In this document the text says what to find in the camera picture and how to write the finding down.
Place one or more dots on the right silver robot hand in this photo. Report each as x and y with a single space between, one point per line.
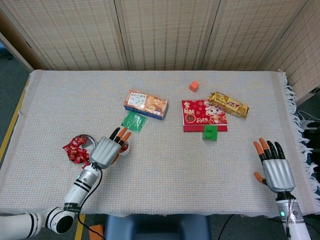
278 175

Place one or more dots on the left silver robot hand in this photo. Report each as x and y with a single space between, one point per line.
105 152

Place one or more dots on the red candies pile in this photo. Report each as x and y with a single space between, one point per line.
89 143

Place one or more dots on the red candy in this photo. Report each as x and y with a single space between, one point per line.
80 159
72 157
84 152
123 149
81 140
67 148
86 164
73 143
75 151

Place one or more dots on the white paper cup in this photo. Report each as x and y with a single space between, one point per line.
128 147

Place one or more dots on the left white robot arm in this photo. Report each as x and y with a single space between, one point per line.
82 180

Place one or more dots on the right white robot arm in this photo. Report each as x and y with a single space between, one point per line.
295 225

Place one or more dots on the green foil sachet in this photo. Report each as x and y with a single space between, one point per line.
135 121

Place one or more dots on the white woven tablecloth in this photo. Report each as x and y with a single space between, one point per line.
162 170

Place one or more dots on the orange and blue cookie box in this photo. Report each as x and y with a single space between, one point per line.
147 103

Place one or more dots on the green toy building block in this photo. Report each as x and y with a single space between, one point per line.
210 133

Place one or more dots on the orange block on floor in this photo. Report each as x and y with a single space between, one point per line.
96 232

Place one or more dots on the gold biscuit packet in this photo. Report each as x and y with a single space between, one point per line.
230 105

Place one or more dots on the blue padded chair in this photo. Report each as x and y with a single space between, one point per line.
157 227

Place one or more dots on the red desk calendar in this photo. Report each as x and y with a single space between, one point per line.
195 112

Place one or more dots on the small orange cube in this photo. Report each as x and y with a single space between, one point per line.
193 86

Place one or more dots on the woven rattan screen panel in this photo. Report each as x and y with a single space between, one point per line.
75 35
170 35
305 50
245 35

